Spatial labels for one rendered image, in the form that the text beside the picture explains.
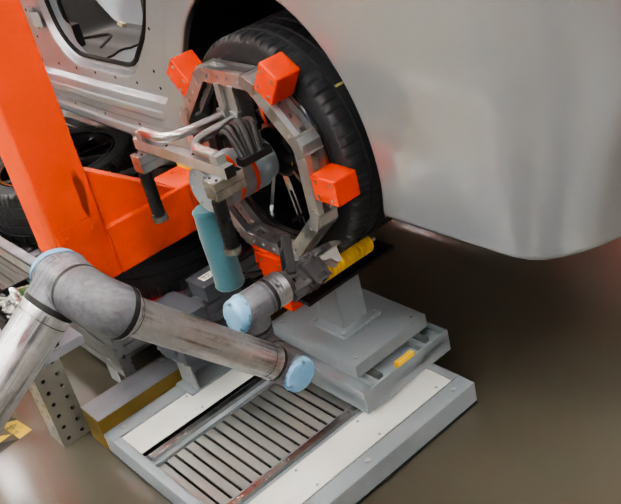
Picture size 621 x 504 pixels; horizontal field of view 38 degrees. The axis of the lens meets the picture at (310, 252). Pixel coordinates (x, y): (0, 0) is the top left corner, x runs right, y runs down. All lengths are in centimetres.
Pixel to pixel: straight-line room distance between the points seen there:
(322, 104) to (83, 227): 86
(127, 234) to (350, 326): 73
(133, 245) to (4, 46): 70
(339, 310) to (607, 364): 82
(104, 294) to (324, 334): 108
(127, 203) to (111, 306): 97
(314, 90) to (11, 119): 84
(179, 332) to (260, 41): 78
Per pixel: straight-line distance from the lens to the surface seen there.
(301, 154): 220
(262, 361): 211
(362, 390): 267
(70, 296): 187
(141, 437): 288
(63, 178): 266
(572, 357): 292
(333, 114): 221
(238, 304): 221
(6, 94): 255
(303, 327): 285
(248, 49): 236
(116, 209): 277
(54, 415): 304
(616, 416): 271
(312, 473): 256
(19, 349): 197
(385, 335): 273
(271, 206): 264
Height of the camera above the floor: 181
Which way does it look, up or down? 29 degrees down
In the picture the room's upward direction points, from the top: 14 degrees counter-clockwise
